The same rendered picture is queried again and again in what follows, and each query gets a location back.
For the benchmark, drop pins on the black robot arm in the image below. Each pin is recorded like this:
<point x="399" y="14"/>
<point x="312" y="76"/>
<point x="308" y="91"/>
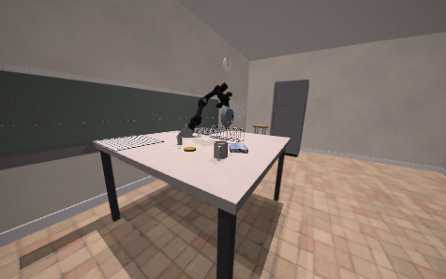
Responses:
<point x="201" y="103"/>

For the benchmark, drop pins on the grey ribbed draining mat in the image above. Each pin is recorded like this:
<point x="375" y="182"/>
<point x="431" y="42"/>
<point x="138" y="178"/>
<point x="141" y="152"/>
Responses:
<point x="124" y="143"/>

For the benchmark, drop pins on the dark grey tiled wall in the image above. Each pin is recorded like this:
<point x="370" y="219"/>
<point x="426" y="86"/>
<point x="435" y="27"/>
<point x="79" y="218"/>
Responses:
<point x="46" y="118"/>

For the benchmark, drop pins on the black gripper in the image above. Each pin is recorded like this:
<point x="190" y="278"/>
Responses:
<point x="222" y="97"/>

